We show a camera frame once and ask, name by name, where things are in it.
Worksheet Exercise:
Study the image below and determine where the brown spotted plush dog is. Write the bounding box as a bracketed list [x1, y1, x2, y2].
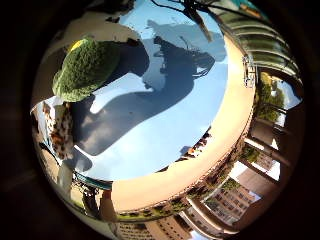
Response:
[41, 101, 76, 161]

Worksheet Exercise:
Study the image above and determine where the green tree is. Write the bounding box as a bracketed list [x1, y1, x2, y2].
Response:
[254, 73, 288, 123]

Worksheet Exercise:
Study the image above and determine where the tan apartment building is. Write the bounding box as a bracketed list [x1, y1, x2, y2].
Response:
[114, 166, 268, 240]

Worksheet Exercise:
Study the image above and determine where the small orange black object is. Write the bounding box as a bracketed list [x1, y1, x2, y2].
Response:
[181, 131, 213, 161]

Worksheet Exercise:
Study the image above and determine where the metal balcony railing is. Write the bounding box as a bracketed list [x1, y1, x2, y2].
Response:
[216, 8, 303, 86]

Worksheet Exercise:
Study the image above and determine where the green plush toy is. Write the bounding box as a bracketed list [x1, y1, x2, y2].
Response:
[52, 36, 123, 103]

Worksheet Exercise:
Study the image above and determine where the teal striped ribbon cable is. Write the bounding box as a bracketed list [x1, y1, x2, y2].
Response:
[73, 171, 114, 192]

